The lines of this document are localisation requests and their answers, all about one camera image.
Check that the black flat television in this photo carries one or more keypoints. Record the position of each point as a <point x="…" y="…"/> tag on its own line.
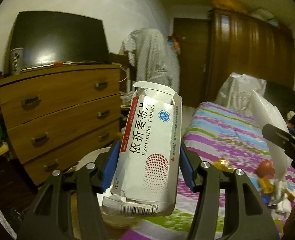
<point x="49" y="37"/>

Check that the gold foil candy wrapper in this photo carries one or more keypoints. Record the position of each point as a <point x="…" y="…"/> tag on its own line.
<point x="224" y="165"/>

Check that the white towel sock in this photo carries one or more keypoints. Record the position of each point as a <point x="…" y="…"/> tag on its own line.
<point x="282" y="198"/>

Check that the silver cloth covered chair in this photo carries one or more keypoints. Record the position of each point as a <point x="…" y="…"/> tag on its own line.
<point x="236" y="91"/>

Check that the orange bag on wardrobe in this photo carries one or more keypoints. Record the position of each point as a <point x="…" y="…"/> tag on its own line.
<point x="230" y="5"/>

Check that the colourful striped floral bedsheet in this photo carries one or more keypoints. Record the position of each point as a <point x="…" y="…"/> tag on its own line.
<point x="214" y="132"/>

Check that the white plastic trash bucket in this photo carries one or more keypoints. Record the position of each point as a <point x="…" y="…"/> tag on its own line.
<point x="117" y="222"/>

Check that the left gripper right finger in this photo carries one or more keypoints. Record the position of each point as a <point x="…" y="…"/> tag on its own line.
<point x="246" y="216"/>

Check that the dark wooden wardrobe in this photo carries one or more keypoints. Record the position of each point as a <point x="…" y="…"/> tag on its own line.
<point x="247" y="45"/>

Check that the red apple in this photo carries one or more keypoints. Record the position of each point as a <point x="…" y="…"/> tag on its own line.
<point x="265" y="169"/>

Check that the striped grey white cloth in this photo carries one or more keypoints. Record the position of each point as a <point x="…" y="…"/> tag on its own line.
<point x="155" y="61"/>

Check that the black cloth pile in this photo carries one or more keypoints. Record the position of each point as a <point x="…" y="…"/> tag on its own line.
<point x="280" y="96"/>

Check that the white patterned cup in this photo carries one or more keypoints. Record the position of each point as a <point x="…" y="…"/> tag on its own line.
<point x="16" y="60"/>

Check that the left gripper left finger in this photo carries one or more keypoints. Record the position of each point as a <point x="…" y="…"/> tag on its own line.
<point x="50" y="215"/>

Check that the dark wooden door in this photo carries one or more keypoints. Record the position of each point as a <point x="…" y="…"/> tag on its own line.
<point x="194" y="38"/>

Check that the gold cardboard box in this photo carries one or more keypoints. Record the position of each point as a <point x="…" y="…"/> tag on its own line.
<point x="265" y="185"/>

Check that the white medicine carton box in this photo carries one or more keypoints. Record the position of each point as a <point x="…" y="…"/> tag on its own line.
<point x="146" y="176"/>

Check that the white pillows on wardrobe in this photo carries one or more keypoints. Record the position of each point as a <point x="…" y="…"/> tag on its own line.
<point x="265" y="16"/>

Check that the white plastic packaging sheet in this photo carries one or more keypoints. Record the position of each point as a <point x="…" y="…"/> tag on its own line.
<point x="271" y="123"/>

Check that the wooden chest of drawers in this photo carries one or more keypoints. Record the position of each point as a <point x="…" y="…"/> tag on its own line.
<point x="56" y="116"/>

